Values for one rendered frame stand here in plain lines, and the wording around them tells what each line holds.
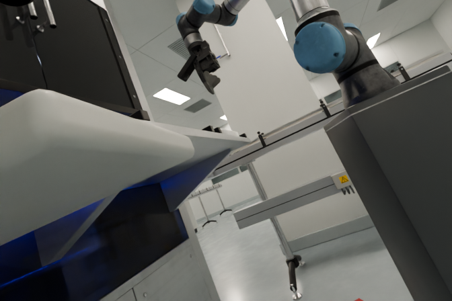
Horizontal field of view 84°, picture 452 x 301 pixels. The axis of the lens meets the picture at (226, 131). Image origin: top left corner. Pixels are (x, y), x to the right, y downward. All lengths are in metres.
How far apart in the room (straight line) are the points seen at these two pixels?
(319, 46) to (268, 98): 1.78
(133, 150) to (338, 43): 0.56
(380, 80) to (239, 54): 1.97
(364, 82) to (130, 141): 0.67
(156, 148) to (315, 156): 2.16
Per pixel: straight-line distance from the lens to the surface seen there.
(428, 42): 9.94
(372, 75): 0.78
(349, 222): 2.40
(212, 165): 0.97
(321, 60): 0.67
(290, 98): 2.39
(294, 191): 1.77
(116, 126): 0.17
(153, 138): 0.21
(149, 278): 0.93
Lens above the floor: 0.73
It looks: 12 degrees up
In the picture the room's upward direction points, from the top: 23 degrees counter-clockwise
